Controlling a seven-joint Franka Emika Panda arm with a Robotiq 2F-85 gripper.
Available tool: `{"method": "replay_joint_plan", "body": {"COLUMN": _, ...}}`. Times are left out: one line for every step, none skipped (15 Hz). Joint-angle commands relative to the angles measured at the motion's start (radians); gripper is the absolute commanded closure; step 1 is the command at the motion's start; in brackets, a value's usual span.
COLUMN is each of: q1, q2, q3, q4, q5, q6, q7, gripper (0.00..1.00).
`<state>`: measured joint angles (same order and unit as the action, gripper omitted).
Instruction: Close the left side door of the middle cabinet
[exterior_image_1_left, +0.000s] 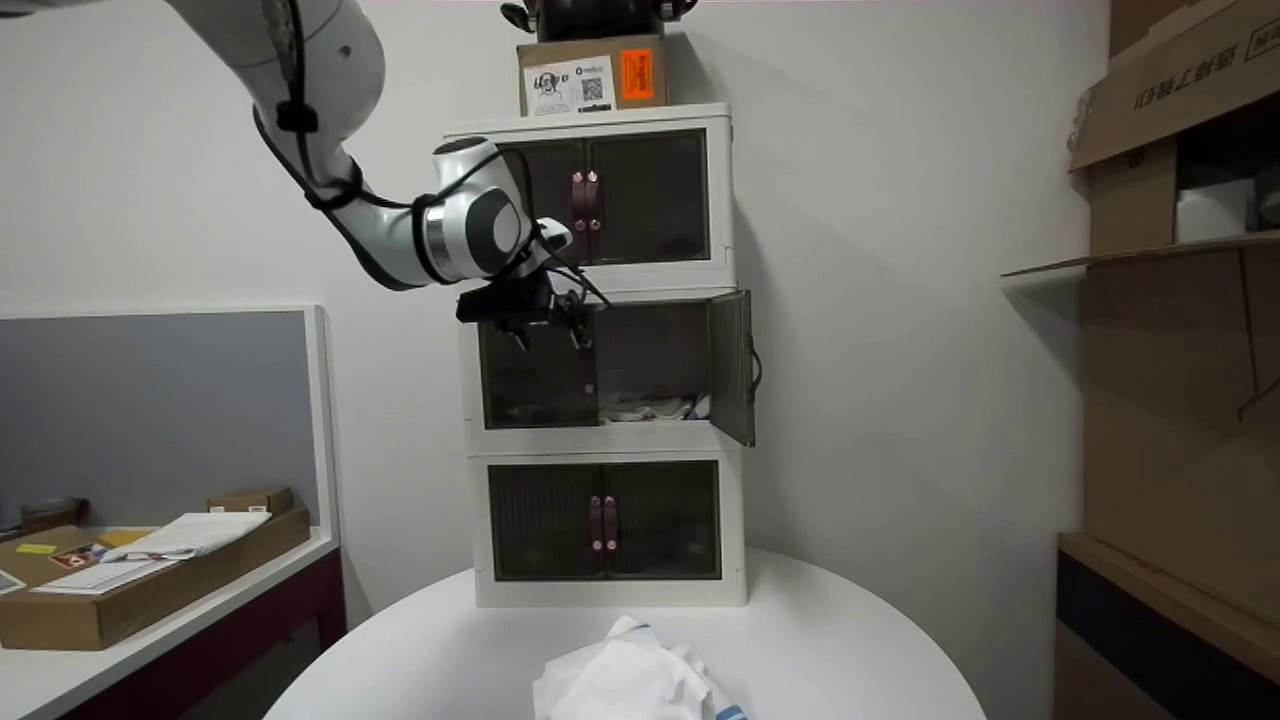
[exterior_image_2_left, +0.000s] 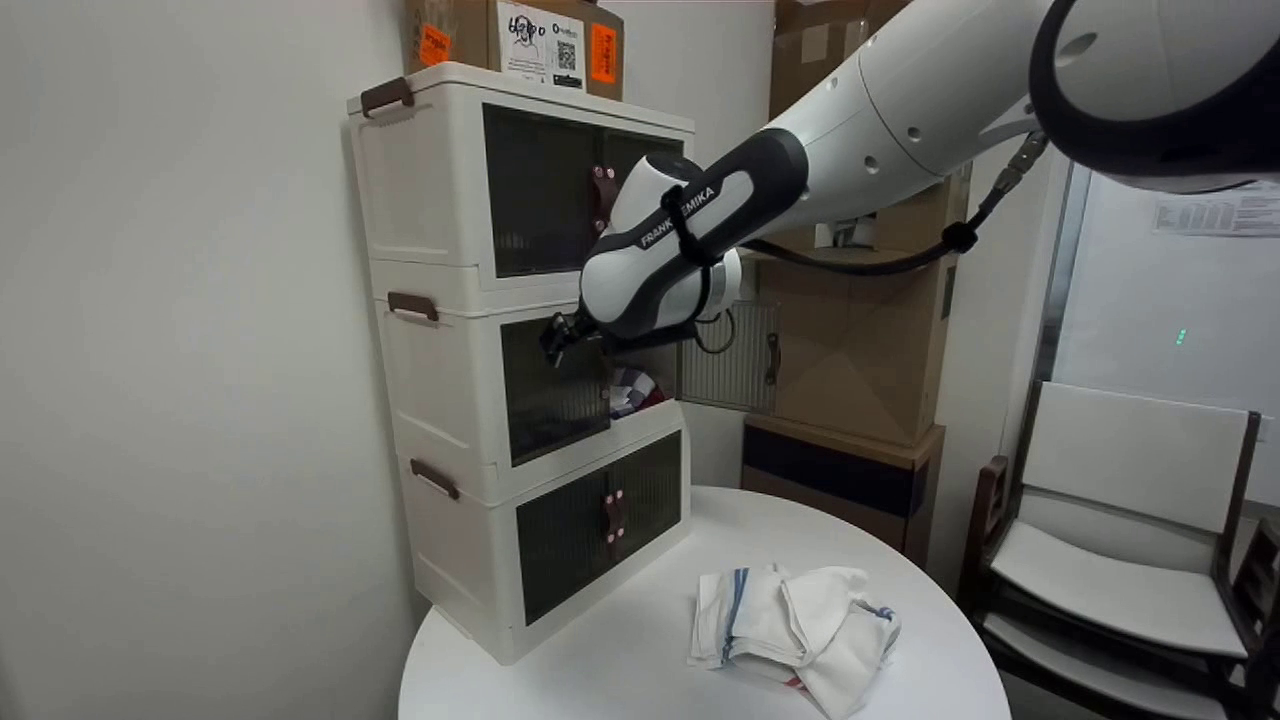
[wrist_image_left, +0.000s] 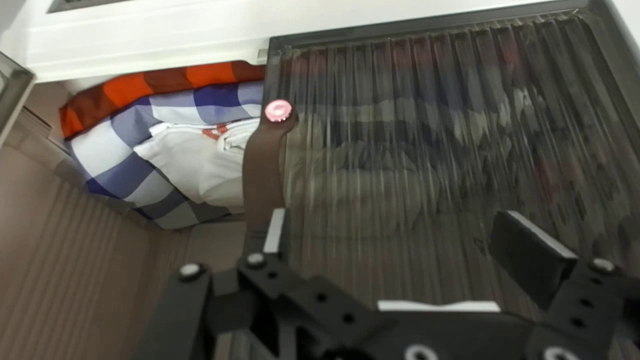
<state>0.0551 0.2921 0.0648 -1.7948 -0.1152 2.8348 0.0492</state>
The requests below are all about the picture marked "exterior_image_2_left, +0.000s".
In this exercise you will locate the dark wooden chair white cushions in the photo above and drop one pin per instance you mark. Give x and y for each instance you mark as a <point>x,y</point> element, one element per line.
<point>1134,532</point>

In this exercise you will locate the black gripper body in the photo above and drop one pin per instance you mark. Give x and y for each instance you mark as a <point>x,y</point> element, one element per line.
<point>579,332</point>

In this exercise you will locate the white cabinet unit closed doors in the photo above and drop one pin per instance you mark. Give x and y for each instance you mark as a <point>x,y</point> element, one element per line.
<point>427,186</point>

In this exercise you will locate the dark translucent cabinet door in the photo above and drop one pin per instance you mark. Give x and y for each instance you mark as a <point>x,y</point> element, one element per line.
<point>547,402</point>

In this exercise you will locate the white board dark frame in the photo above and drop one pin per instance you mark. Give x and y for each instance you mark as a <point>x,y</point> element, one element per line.
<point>1173,332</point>

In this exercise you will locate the packets inside cabinet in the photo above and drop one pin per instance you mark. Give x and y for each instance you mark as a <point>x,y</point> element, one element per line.
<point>628,392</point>

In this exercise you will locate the cardboard box with print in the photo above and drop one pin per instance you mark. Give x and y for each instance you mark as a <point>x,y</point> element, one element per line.
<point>812,54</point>

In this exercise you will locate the large brown cardboard box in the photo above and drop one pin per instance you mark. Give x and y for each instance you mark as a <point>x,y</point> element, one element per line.
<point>853,360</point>

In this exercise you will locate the white cabinet unit red latches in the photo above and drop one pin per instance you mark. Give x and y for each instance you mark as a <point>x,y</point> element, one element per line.
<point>465,562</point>

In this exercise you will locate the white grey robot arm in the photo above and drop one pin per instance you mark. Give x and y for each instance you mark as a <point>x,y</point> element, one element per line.
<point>907,120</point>

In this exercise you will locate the dark low cabinet wood top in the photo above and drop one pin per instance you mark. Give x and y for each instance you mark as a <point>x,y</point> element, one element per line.
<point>841,472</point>

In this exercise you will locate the cardboard box with labels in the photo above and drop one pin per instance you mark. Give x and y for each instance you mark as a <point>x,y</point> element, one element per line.
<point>532,41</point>

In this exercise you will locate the white folded cloth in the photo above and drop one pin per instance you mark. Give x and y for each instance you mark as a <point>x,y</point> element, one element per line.
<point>802,627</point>

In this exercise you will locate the white cabinet unit with contents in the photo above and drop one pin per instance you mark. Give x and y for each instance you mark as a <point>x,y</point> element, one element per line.
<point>445,385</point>

